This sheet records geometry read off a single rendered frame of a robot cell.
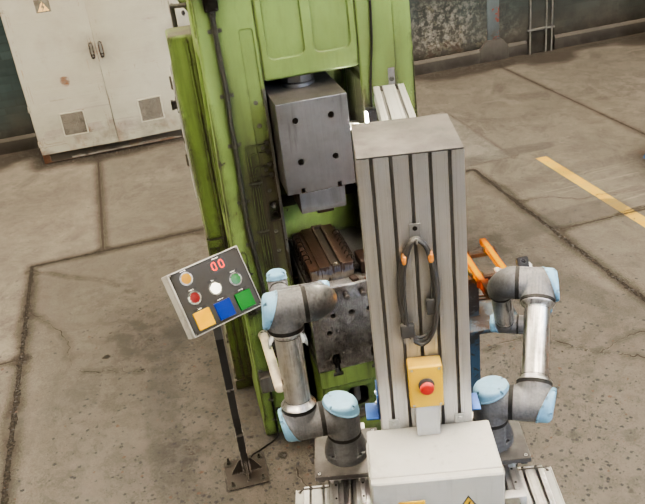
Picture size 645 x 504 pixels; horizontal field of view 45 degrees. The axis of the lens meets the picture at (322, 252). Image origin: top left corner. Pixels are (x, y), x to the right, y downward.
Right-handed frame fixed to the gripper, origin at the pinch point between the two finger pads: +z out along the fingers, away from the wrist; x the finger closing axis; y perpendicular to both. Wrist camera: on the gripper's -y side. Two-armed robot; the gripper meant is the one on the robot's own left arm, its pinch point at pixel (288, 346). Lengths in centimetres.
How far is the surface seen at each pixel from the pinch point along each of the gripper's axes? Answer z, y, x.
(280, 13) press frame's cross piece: -115, -65, 10
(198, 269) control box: -24, -27, -35
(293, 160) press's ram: -58, -49, 9
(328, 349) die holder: 34, -44, 13
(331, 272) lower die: -2, -52, 19
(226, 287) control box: -14.0, -27.3, -25.0
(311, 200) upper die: -39, -51, 14
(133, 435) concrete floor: 93, -68, -98
